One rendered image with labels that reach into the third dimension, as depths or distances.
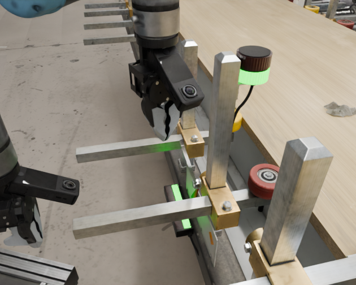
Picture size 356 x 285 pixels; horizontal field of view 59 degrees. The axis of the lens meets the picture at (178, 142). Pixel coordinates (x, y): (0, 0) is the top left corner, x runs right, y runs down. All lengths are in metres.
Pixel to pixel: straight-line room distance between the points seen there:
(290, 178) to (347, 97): 0.74
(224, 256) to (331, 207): 0.27
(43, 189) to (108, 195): 1.36
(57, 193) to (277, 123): 0.58
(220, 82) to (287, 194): 0.24
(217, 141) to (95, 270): 1.15
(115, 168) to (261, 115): 1.36
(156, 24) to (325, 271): 0.43
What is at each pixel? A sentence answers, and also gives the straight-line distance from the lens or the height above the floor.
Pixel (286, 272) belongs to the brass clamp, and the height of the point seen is 0.97.
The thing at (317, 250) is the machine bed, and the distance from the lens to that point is 0.79.
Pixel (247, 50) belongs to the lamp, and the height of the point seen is 1.17.
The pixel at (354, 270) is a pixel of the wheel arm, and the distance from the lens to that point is 0.52.
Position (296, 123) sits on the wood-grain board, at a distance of 0.89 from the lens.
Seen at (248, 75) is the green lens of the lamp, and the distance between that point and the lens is 0.55.
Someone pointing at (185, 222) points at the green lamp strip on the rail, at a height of 0.70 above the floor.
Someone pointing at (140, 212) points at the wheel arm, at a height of 0.86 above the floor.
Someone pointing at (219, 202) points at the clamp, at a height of 0.87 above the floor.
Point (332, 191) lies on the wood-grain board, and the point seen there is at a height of 0.90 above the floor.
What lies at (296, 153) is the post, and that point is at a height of 1.16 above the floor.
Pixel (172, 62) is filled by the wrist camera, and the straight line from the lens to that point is 0.53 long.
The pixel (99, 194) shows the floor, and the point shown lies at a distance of 1.94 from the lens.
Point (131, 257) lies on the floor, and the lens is 1.64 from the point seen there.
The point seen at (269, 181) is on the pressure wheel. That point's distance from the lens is 0.68.
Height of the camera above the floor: 1.36
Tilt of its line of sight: 37 degrees down
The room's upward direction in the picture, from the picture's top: straight up
